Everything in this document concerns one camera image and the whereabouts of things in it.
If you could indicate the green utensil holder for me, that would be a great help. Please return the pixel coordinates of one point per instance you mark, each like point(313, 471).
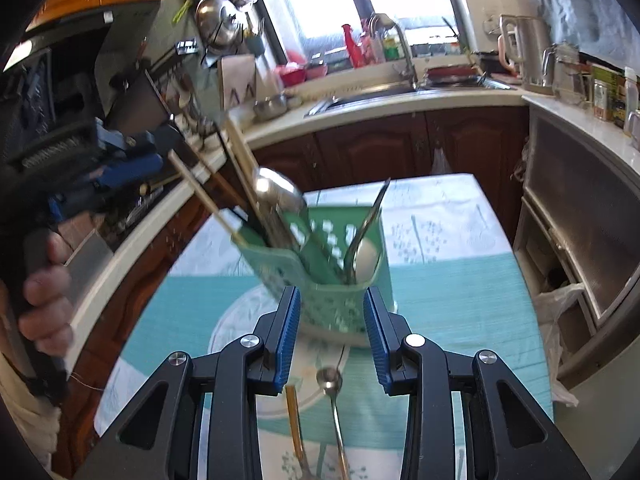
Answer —
point(330, 310)

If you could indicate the black pot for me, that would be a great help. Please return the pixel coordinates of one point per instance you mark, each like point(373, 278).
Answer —
point(489, 61)

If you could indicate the red frying pan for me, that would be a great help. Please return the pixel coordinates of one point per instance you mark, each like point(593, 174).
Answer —
point(452, 75)

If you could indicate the printed tablecloth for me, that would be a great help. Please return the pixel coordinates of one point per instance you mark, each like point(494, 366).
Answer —
point(440, 280)

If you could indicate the steel electric kettle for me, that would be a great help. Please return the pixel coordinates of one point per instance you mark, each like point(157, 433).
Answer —
point(530, 55)

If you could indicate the row of condiment bottles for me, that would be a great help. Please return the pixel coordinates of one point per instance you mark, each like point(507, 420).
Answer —
point(607, 95)

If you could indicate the chrome wall rack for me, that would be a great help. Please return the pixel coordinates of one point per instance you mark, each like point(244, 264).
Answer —
point(186, 47)

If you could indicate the steel sink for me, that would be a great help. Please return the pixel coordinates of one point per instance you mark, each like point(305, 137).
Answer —
point(365, 97)

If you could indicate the pink bottle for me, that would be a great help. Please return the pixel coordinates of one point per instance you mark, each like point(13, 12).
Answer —
point(372, 45)

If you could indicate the white plastic bag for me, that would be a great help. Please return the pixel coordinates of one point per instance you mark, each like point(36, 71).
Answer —
point(557, 330)

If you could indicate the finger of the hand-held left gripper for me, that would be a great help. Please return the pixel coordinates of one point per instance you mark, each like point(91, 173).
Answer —
point(145, 142)
point(130, 170)

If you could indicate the black splash guard panel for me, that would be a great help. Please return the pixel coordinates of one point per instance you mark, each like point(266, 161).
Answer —
point(135, 105)

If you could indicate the black range hood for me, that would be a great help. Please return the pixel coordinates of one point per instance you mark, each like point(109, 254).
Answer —
point(125, 35)

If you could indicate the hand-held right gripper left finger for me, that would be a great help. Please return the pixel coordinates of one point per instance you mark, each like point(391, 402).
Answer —
point(287, 340)

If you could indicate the small steel spoon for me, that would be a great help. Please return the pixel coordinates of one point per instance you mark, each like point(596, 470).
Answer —
point(330, 379)

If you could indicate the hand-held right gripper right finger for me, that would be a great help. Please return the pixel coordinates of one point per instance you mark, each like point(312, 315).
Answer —
point(377, 340)

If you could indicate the curved steel spoon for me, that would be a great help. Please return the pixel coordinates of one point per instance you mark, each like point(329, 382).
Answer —
point(367, 260)

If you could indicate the translucent plastic sheet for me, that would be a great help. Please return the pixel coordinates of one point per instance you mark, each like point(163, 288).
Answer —
point(590, 5)

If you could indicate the hanging clear plastic bag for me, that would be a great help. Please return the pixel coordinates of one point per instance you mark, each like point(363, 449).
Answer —
point(440, 162)

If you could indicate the wooden cutting board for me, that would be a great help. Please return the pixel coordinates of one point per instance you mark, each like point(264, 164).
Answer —
point(237, 82)

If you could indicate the large steel spoon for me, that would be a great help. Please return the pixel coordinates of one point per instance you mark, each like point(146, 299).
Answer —
point(277, 200)

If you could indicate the person's left forearm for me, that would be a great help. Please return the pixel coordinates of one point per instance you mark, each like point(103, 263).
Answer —
point(25, 425)

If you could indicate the steel faucet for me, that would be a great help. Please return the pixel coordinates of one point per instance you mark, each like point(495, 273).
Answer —
point(407, 55)

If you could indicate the hanging steel wok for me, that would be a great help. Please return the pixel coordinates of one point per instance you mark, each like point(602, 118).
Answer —
point(222, 22)

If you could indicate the red bottle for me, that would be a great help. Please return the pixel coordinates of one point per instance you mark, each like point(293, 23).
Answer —
point(354, 47)

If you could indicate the glass pitcher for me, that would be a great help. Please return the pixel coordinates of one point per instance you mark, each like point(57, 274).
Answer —
point(565, 75)

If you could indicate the built-in steel cabinet appliance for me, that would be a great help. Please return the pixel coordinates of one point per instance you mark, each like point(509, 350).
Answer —
point(590, 220)

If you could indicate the green dish soap bottle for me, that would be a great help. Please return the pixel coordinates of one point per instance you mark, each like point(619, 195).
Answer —
point(392, 50)

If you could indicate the pink basin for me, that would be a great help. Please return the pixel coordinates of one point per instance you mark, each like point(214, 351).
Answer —
point(292, 76)

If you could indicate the person's left hand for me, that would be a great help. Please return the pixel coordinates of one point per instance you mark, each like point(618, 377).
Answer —
point(47, 300)

